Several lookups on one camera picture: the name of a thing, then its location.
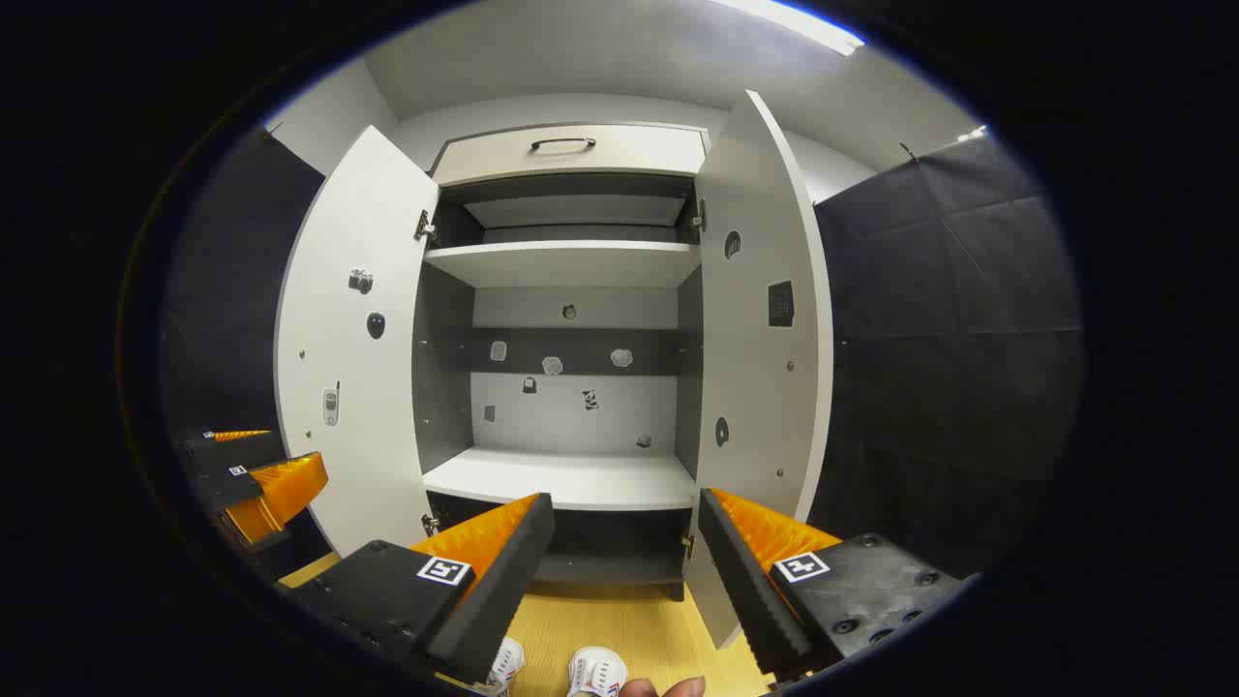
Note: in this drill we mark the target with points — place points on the ceiling light strip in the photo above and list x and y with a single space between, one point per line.
972 134
803 24

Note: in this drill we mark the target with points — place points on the metal door hinge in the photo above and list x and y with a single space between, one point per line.
688 546
430 524
699 215
425 227

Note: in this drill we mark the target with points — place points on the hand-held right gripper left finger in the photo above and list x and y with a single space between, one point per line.
503 590

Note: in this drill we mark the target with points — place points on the white cabinet drawer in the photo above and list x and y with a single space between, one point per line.
484 157

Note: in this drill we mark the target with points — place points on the white canvas shoe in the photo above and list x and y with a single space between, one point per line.
508 663
595 670

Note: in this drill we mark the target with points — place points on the white shoe cabinet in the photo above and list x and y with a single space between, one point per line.
561 479

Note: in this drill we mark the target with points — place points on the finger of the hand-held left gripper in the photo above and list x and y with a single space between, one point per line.
227 487
237 453

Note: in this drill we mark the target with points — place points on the white shoe cabinet door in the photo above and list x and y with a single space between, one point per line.
765 387
348 387

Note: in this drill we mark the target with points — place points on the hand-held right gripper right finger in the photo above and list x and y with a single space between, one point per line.
740 581

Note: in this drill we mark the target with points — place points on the black backdrop cloth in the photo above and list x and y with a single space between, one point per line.
949 339
232 290

